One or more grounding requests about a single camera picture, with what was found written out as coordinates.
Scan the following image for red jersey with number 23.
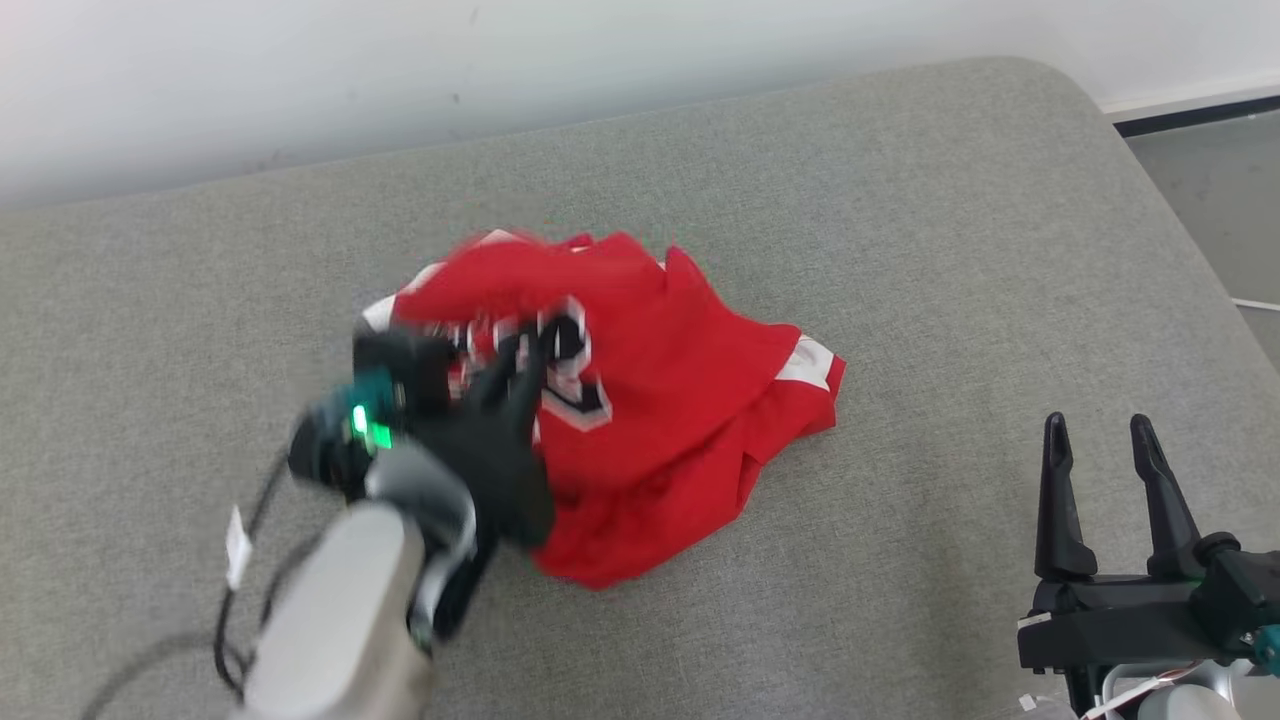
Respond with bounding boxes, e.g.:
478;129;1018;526
440;300;847;589

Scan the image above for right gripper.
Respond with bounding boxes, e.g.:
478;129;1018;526
1018;412;1216;716

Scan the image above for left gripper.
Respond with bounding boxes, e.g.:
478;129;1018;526
400;310;563;549

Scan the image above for dark wall baseboard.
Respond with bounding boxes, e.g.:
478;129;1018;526
1112;95;1280;138

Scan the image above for right camera cable teal connector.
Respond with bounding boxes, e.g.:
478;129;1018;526
1243;622;1280;673

